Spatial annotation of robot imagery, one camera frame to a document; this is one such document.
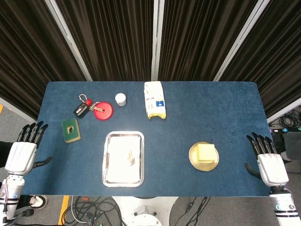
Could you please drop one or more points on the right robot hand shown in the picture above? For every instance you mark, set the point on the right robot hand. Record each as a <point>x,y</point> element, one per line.
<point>272,168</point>

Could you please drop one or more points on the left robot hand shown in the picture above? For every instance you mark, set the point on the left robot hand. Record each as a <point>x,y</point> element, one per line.
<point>20,156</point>

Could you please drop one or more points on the yellow foam cube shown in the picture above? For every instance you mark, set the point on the yellow foam cube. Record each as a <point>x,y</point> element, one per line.
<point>205,153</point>

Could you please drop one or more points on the clear tub of rubber bands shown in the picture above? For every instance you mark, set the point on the clear tub of rubber bands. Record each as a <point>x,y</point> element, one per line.
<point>131,158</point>

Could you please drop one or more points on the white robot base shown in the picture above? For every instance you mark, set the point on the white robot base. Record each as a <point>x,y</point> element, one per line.
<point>145,209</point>

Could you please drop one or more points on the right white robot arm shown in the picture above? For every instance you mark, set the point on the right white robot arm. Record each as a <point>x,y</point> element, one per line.
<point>283,207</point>

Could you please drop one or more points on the black power strip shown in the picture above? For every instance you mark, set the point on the black power strip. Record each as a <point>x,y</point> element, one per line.
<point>285,130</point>

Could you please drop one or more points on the white black sneaker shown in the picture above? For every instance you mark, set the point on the white black sneaker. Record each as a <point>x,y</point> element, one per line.
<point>38,202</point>

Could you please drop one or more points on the green yellow sponge block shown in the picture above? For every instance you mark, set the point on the green yellow sponge block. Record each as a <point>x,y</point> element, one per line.
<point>75,135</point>

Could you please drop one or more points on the yellow floor tape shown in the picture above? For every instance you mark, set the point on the yellow floor tape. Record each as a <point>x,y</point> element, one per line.
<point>64,209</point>

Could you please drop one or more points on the black car key fob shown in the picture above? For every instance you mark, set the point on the black car key fob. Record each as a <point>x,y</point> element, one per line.
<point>80,110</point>

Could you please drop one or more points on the round metal plate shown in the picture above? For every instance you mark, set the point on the round metal plate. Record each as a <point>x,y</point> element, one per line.
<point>192,162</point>

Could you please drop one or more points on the silver carabiner clip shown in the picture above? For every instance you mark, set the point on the silver carabiner clip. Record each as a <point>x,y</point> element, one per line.
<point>80,97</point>

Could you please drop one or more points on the small red key cap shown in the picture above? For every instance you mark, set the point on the small red key cap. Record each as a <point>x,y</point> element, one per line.
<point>88,102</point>

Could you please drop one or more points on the rectangular steel tray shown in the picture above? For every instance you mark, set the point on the rectangular steel tray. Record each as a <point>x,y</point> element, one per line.
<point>108,174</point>

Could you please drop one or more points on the red round disc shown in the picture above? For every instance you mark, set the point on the red round disc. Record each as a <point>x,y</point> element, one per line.
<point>104,115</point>

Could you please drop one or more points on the dark pleated curtain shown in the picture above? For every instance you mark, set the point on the dark pleated curtain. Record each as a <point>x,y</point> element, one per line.
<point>28,58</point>
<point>113,40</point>
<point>200,40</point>
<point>277,66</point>

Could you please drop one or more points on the blue table cloth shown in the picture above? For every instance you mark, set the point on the blue table cloth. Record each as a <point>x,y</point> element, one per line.
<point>176,122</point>

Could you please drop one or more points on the small white jar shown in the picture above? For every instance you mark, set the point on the small white jar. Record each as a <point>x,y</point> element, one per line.
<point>120,99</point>

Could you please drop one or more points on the white yellow paper bag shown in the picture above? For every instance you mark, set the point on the white yellow paper bag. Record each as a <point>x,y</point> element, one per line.
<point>155,99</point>

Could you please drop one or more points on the white frame rail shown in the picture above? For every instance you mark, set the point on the white frame rail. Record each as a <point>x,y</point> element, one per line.
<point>284,110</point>

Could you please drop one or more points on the white frame post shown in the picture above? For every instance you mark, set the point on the white frame post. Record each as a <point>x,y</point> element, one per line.
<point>70,42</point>
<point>156,40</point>
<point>240,42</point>

